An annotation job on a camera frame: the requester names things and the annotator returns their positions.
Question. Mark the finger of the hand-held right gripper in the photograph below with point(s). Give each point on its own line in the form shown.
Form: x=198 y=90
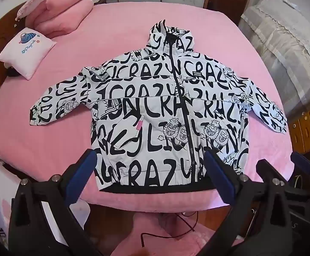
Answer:
x=271 y=170
x=303 y=161

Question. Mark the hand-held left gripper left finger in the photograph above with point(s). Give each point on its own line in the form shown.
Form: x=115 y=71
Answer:
x=80 y=177

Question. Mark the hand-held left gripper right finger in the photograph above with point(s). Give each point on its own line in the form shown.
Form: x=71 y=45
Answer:
x=221 y=177

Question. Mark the white black printed hooded jacket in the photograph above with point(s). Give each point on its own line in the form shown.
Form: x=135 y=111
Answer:
x=149 y=106

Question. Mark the wooden drawer cabinet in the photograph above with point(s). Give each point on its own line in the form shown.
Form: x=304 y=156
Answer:
x=309 y=128

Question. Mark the person's pink fleece clothing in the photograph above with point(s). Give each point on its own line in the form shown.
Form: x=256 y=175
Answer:
x=165 y=245

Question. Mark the sofa under white lace cover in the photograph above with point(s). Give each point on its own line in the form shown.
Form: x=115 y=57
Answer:
x=283 y=40

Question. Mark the pink bed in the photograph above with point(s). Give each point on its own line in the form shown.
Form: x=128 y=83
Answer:
x=211 y=45

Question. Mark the small white printed cushion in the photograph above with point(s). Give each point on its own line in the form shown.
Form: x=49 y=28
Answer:
x=27 y=52

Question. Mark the small white object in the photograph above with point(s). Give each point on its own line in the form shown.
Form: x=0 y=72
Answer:
x=295 y=5

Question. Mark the plain pink pillow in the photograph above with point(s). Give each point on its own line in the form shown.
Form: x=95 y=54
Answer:
x=64 y=21

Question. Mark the wooden headboard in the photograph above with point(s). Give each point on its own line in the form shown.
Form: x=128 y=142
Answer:
x=0 y=32

